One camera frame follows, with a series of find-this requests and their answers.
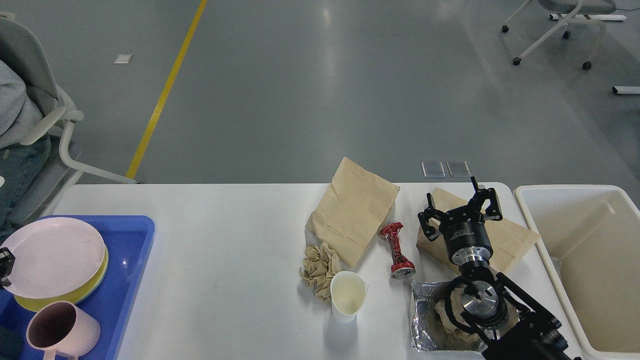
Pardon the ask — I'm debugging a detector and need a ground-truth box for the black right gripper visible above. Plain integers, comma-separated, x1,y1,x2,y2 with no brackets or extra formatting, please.
418,176,503,265

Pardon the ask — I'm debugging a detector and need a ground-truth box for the brown paper bag right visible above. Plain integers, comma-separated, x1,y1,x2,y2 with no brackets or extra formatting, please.
416,187,541,275

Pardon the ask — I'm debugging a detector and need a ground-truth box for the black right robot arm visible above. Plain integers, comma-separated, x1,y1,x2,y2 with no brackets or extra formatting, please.
417,177,569,360

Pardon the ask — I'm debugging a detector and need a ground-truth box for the white paper cup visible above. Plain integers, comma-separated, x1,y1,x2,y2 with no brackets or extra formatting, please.
330,270,368,323

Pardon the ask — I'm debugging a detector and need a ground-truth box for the blue plastic tray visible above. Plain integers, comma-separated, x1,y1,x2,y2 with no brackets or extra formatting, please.
1,215,155,360

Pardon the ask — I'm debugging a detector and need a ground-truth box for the white bar far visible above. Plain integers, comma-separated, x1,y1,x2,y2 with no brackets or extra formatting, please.
549,13,627,22

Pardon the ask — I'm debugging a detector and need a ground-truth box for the silver foil wrapper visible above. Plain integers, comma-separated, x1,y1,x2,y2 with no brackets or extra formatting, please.
410,280,508,353

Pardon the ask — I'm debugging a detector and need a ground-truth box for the crushed red can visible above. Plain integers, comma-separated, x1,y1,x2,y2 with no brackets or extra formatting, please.
378,221,416,280

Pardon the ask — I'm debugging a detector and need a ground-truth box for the crumpled brown paper wad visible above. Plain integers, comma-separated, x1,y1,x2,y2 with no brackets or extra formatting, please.
434,286,519,344

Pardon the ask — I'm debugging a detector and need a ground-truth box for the right floor plate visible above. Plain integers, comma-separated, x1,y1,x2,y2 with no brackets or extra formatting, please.
446,161,473,178

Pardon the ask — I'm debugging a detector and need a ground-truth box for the white bar on floor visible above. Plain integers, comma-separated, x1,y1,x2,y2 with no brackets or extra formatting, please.
611,85,640,96

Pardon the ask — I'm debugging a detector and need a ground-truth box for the crumpled brown napkin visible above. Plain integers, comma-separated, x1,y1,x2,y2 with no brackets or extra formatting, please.
299,242,342,302

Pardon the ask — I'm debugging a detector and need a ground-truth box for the pink mug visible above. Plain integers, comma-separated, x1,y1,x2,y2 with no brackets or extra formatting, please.
26,300,101,360

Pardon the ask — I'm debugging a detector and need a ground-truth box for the floor plate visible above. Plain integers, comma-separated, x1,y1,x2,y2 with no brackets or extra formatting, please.
446,161,473,178
421,161,447,179

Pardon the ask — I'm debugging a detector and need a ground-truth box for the white plastic bin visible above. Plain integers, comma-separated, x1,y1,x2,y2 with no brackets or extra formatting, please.
513,184,640,360

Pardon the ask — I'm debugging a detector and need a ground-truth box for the white rolling chair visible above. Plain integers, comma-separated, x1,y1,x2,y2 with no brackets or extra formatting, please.
512,0,617,71

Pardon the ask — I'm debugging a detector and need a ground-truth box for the large brown paper bag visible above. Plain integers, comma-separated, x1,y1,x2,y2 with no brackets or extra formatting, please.
305,157,400,268

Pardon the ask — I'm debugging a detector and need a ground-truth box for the seated person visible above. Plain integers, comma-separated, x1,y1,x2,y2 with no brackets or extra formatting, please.
0,62,51,242

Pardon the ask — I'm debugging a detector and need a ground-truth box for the grey office chair left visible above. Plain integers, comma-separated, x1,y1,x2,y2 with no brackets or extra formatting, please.
0,17,136,226

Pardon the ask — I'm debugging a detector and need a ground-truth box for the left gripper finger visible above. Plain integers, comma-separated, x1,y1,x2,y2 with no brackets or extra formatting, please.
0,247,16,289

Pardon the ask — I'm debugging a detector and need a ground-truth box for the yellow plate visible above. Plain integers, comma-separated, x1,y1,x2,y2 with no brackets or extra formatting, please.
13,247,109,313

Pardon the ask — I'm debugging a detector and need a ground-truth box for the pink plate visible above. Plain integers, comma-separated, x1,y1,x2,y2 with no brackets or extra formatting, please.
3,217,106,299

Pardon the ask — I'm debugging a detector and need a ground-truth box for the left floor plate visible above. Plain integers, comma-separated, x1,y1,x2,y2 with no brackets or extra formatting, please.
421,161,447,179

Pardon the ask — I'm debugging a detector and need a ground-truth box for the white floor tag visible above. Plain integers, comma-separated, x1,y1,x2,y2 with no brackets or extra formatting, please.
113,54,133,65

